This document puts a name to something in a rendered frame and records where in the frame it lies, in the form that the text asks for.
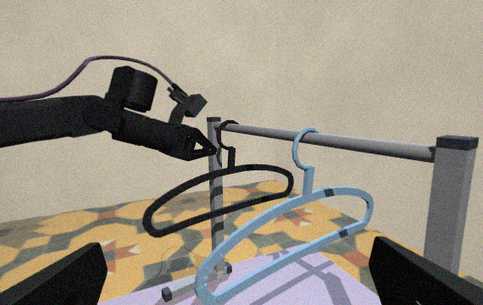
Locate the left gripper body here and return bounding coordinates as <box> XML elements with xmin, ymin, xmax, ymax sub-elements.
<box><xmin>142</xmin><ymin>88</ymin><xmax>197</xmax><ymax>161</ymax></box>

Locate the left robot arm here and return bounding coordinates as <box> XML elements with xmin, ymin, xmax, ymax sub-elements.
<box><xmin>0</xmin><ymin>65</ymin><xmax>158</xmax><ymax>148</ymax></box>

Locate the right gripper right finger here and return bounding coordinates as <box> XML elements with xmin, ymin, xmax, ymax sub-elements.
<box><xmin>369</xmin><ymin>236</ymin><xmax>483</xmax><ymax>305</ymax></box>

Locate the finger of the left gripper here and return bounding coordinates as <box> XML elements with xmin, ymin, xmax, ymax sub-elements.
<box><xmin>187</xmin><ymin>127</ymin><xmax>217</xmax><ymax>161</ymax></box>
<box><xmin>193</xmin><ymin>139</ymin><xmax>210</xmax><ymax>153</ymax></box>

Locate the light blue clothes hanger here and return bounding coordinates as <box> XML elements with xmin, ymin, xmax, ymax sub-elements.
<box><xmin>194</xmin><ymin>127</ymin><xmax>374</xmax><ymax>305</ymax></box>

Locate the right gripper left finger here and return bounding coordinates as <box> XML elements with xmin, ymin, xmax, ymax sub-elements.
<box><xmin>0</xmin><ymin>242</ymin><xmax>108</xmax><ymax>305</ymax></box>

